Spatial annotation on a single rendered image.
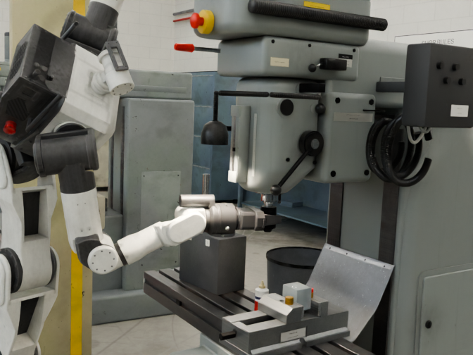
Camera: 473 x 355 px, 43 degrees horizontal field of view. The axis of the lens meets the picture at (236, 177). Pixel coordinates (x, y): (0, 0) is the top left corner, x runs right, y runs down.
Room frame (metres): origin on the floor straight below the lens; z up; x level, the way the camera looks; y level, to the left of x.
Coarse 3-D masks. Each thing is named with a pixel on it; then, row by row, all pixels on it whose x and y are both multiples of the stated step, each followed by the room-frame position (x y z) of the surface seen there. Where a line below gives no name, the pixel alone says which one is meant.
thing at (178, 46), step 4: (176, 44) 1.65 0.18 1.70; (180, 44) 1.66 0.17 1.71; (184, 44) 1.66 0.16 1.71; (188, 44) 1.67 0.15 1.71; (192, 44) 1.68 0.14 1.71; (176, 48) 1.65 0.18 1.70; (180, 48) 1.66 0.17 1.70; (184, 48) 1.66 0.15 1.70; (188, 48) 1.67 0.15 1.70; (192, 48) 1.67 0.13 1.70; (196, 48) 1.69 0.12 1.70; (200, 48) 1.69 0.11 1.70; (204, 48) 1.70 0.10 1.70; (208, 48) 1.71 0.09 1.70; (212, 48) 1.72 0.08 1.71; (216, 52) 1.72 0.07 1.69
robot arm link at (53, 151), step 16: (48, 144) 1.48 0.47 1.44; (64, 144) 1.48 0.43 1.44; (80, 144) 1.49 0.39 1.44; (48, 160) 1.46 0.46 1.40; (64, 160) 1.47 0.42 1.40; (80, 160) 1.48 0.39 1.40; (64, 176) 1.49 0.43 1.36; (80, 176) 1.49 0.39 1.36; (64, 192) 1.50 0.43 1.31; (80, 192) 1.49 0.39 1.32
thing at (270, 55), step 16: (224, 48) 1.71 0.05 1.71; (240, 48) 1.64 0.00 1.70; (256, 48) 1.58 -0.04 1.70; (272, 48) 1.56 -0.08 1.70; (288, 48) 1.59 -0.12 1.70; (304, 48) 1.62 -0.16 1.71; (320, 48) 1.65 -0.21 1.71; (336, 48) 1.68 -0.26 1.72; (352, 48) 1.71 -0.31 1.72; (224, 64) 1.71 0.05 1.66; (240, 64) 1.64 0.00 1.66; (256, 64) 1.57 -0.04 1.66; (272, 64) 1.56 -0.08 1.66; (288, 64) 1.59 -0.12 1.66; (304, 64) 1.62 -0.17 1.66; (352, 64) 1.71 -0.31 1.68; (352, 80) 1.73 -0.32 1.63
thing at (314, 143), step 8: (304, 136) 1.63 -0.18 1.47; (312, 136) 1.63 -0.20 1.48; (320, 136) 1.65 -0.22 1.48; (304, 144) 1.62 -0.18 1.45; (312, 144) 1.63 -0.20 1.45; (320, 144) 1.65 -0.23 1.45; (304, 152) 1.62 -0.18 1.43; (312, 152) 1.63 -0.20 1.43; (288, 176) 1.59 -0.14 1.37; (280, 184) 1.58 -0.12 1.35; (272, 192) 1.56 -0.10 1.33; (280, 192) 1.57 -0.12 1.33
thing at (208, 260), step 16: (192, 240) 2.02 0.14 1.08; (208, 240) 1.95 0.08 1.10; (224, 240) 1.92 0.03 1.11; (240, 240) 1.97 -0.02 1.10; (192, 256) 2.02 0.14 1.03; (208, 256) 1.95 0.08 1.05; (224, 256) 1.93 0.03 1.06; (240, 256) 1.97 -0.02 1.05; (192, 272) 2.02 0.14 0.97; (208, 272) 1.95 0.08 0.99; (224, 272) 1.93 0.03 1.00; (240, 272) 1.97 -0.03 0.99; (208, 288) 1.95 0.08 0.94; (224, 288) 1.93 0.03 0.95; (240, 288) 1.98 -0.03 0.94
